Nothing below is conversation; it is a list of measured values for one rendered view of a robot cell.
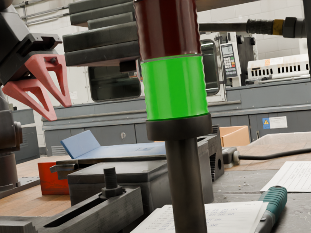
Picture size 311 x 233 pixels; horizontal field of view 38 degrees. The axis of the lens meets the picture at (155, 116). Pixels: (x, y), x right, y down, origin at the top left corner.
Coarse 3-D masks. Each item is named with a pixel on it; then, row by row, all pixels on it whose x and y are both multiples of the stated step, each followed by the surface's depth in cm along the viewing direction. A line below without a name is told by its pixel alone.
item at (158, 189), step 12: (204, 156) 62; (204, 168) 62; (156, 180) 47; (168, 180) 50; (204, 180) 61; (72, 192) 50; (84, 192) 49; (96, 192) 49; (144, 192) 46; (156, 192) 47; (168, 192) 50; (204, 192) 61; (72, 204) 50; (144, 204) 46; (156, 204) 47; (168, 204) 50; (144, 216) 46; (132, 228) 47
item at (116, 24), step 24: (96, 0) 53; (120, 0) 52; (216, 0) 50; (240, 0) 51; (72, 24) 55; (96, 24) 52; (120, 24) 48; (72, 48) 51; (96, 48) 50; (120, 48) 48
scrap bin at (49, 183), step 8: (40, 168) 82; (48, 168) 81; (40, 176) 82; (48, 176) 81; (56, 176) 80; (40, 184) 82; (48, 184) 81; (56, 184) 81; (64, 184) 80; (48, 192) 82; (56, 192) 81; (64, 192) 80
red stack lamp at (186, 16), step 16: (144, 0) 26; (160, 0) 25; (176, 0) 25; (192, 0) 26; (144, 16) 26; (160, 16) 25; (176, 16) 25; (192, 16) 26; (144, 32) 26; (160, 32) 26; (176, 32) 25; (192, 32) 26; (144, 48) 26; (160, 48) 26; (176, 48) 25; (192, 48) 26
